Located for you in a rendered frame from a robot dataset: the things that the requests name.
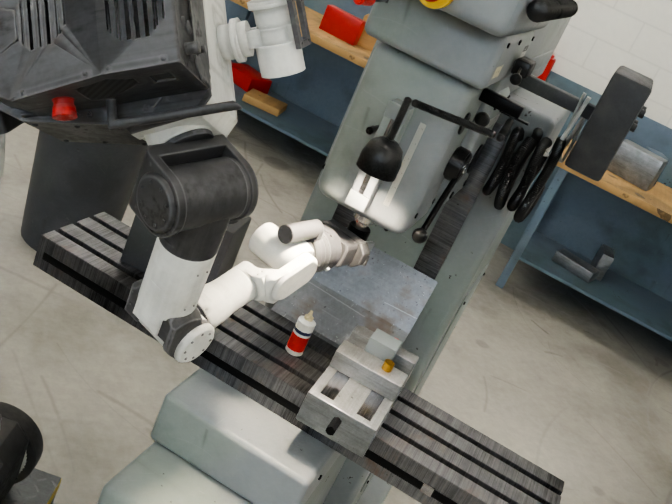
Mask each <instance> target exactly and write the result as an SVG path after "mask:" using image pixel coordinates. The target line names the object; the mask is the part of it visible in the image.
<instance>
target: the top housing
mask: <svg viewBox="0 0 672 504"><path fill-rule="evenodd" d="M532 1H533V0H453V1H452V2H451V3H450V4H449V5H448V6H446V7H444V8H440V9H439V10H441V11H444V12H446V13H448V14H450V15H452V16H454V17H456V18H458V19H460V20H462V21H464V22H466V23H468V24H471V25H473V26H475V27H477V28H479V29H481V30H483V31H485V32H487V33H489V34H491V35H493V36H496V37H506V36H510V35H515V34H519V33H524V32H528V31H533V30H537V29H541V28H544V27H545V26H547V25H548V23H549V22H550V21H545V22H538V23H536V22H532V21H531V20H530V19H529V18H528V16H527V7H528V5H529V4H530V3H531V2H532Z"/></svg>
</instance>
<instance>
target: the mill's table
mask: <svg viewBox="0 0 672 504"><path fill-rule="evenodd" d="M130 229H131V227H130V226H128V225H126V224H124V223H123V222H121V221H119V220H118V219H116V218H114V217H113V216H111V215H109V214H107V213H106V212H101V213H99V214H96V215H93V217H92V219H91V218H89V217H88V218H85V219H83V220H80V221H77V222H76V225H74V224H69V225H67V226H64V227H61V228H59V230H58V232H56V231H55V230H53V231H51V232H48V233H45V234H42V235H41V237H40V241H39V245H38V248H37V252H36V255H35V259H34V262H33V265H34V266H36V267H37V268H39V269H41V270H42V271H44V272H46V273H47V274H49V275H50V276H52V277H54V278H55V279H57V280H59V281H60V282H62V283H63V284H65V285H67V286H68V287H70V288H72V289H73V290H75V291H76V292H78V293H80V294H81V295H83V296H85V297H86V298H88V299H89V300H91V301H93V302H94V303H96V304H98V305H99V306H101V307H103V308H104V309H106V310H107V311H109V312H111V313H112V314H114V315H116V316H117V317H119V318H120V319H122V320H124V321H125V322H127V323H129V324H130V325H132V326H133V327H135V328H137V329H138V330H140V331H142V332H143V333H145V334H146V335H148V336H150V337H151V338H153V339H155V340H156V338H155V337H154V336H153V335H152V334H151V333H150V332H149V331H148V330H147V329H146V328H145V327H144V326H143V325H142V324H141V323H140V322H139V321H138V322H136V321H135V320H134V319H133V318H132V317H131V315H130V314H129V313H128V312H127V311H126V310H125V306H126V303H127V299H128V296H129V293H130V290H131V287H132V284H133V283H134V282H136V281H138V280H140V279H143V278H144V275H145V273H144V272H142V271H140V270H138V269H136V268H134V267H132V266H130V265H128V264H126V263H124V262H122V261H121V257H122V254H123V251H124V248H125V244H126V241H127V238H128V235H129V232H130ZM295 325H296V324H295V323H293V322H292V321H290V320H288V319H286V318H285V317H283V316H281V315H280V314H278V313H276V312H275V311H273V310H271V309H269V308H268V307H266V306H264V305H263V304H261V303H259V302H257V301H255V300H251V301H250V302H248V303H247V304H245V305H244V306H242V307H241V308H240V309H238V310H237V311H235V312H234V313H233V314H231V315H230V316H229V317H228V318H227V320H226V321H224V322H223V323H221V324H220V325H218V326H217V327H216V328H214V330H215V331H214V338H213V340H212V342H211V343H210V345H209V346H208V347H207V349H206V350H205V351H204V352H203V353H202V354H201V355H199V356H198V357H197V358H195V359H194V360H192V361H190V362H192V363H194V364H195V365H197V366H198V367H200V368H202V369H203V370H205V371H207V372H208V373H210V374H212V375H213V376H215V377H216V378H218V379H220V380H221V381H223V382H225V383H226V384H228V385H229V386H231V387H233V388H234V389H236V390H238V391H239V392H241V393H242V394H244V395H246V396H247V397H249V398H251V399H252V400H254V401H255V402H257V403H259V404H260V405H262V406H264V407H265V408H267V409H268V410H270V411H272V412H273V413H275V414H277V415H278V416H280V417H281V418H283V419H285V420H286V421H288V422H290V423H291V424H293V425H294V426H296V427H298V428H299V429H301V430H303V431H304V432H306V433H307V434H309V435H311V436H312V437H314V438H316V439H317V440H319V441H321V442H322V443H324V444H325V445H327V446H329V447H330V448H332V449H334V450H335V451H337V452H338V453H340V454H342V455H343V456H345V457H347V458H348V459H350V460H351V461H353V462H355V463H356V464H358V465H360V466H361V467H363V468H364V469H366V470H368V471H369V472H371V473H373V474H374V475H376V476H377V477H379V478H381V479H382V480H384V481H386V482H387V483H389V484H390V485H392V486H394V487H395V488H397V489H399V490H400V491H402V492H403V493H405V494H407V495H408V496H410V497H412V498H413V499H415V500H416V501H418V502H420V503H421V504H560V501H561V496H560V495H561V494H562V492H563V487H564V483H565V482H564V481H563V480H561V479H559V478H558V477H556V476H554V475H552V474H551V473H549V472H547V471H546V470H544V469H542V468H541V467H539V466H537V465H535V464H534V463H532V462H530V461H529V460H527V459H525V458H523V457H522V456H520V455H518V454H517V453H515V452H513V451H512V450H510V449H508V448H506V447H505V446H503V445H501V444H500V443H498V442H496V441H494V440H493V439H491V438H489V437H488V436H486V435H484V434H483V433H481V432H479V431H477V430H476V429H474V428H472V427H471V426H469V425H467V424H465V423H464V422H462V421H460V420H459V419H457V418H455V417H454V416H452V415H450V414H448V413H447V412H445V411H443V410H442V409H440V408H438V407H437V406H435V405H433V404H431V403H430V402H428V401H426V400H425V399H423V398H421V397H419V396H418V395H416V394H414V393H413V392H411V391H409V390H408V389H406V388H404V387H403V389H402V391H401V393H400V394H399V396H398V398H397V400H396V401H395V403H394V405H393V406H392V408H391V410H390V412H389V413H388V415H387V417H386V419H385V420H384V422H383V424H382V425H381V427H380V429H379V431H378V432H377V434H376V436H375V438H374V439H373V441H372V443H371V444H370V446H369V448H368V450H367V451H366V453H365V455H364V456H363V457H360V456H359V455H357V454H355V453H353V452H352V451H350V450H348V449H347V448H345V447H343V446H341V445H340V444H338V443H336V442H335V441H333V440H331V439H329V438H328V437H326V436H324V435H322V434H321V433H319V432H317V431H316V430H314V429H312V428H310V427H309V426H307V425H305V424H304V423H302V422H300V421H298V420H297V419H296V416H297V414H298V412H299V410H300V408H301V406H302V403H303V401H304V399H305V397H306V395H307V393H308V391H309V390H310V389H311V388H312V386H313V385H314V384H315V383H316V381H317V380H318V379H319V378H320V377H321V375H322V374H323V373H324V372H325V370H326V369H327V368H328V367H329V365H330V362H331V360H332V358H333V356H334V354H335V352H336V350H337V349H338V348H336V347H334V346H332V345H331V344H329V343H327V342H326V341H324V340H322V339H321V338H319V337H317V336H315V335H314V334H312V335H311V337H310V339H309V341H308V343H307V345H306V348H305V350H304V352H303V354H302V355H301V356H293V355H291V354H289V353H288V352H287V351H286V348H285V347H286V345H287V342H288V340H289V338H290V336H291V334H292V331H293V329H294V327H295ZM156 341H157V340H156Z"/></svg>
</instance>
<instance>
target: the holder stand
mask: <svg viewBox="0 0 672 504"><path fill-rule="evenodd" d="M250 222H251V217H249V216H248V217H246V218H243V219H239V220H230V221H229V224H228V227H227V229H226V232H225V235H224V237H223V240H222V242H221V245H220V247H219V250H218V252H217V255H216V257H215V260H214V263H213V265H212V268H211V270H210V273H209V275H208V278H207V281H206V283H205V284H207V283H210V282H212V281H213V280H215V279H217V278H218V277H220V276H221V275H223V274H224V273H226V272H227V271H229V270H230V269H232V267H233V265H234V262H235V259H236V257H237V254H238V252H239V249H240V247H241V244H242V242H243V239H244V237H245V234H246V232H247V229H248V227H249V224H250ZM156 239H157V236H155V235H153V234H152V233H151V232H150V231H149V230H148V229H147V228H146V227H145V225H144V224H143V223H142V222H141V220H140V219H139V218H138V217H137V215H136V214H135V217H134V220H133V223H132V226H131V229H130V232H129V235H128V238H127V241H126V244H125V248H124V251H123V254H122V257H121V261H122V262H124V263H126V264H128V265H130V266H132V267H134V268H136V269H138V270H140V271H142V272H144V273H145V272H146V269H147V266H148V263H149V260H150V257H151V254H152V251H153V248H154V245H155V242H156Z"/></svg>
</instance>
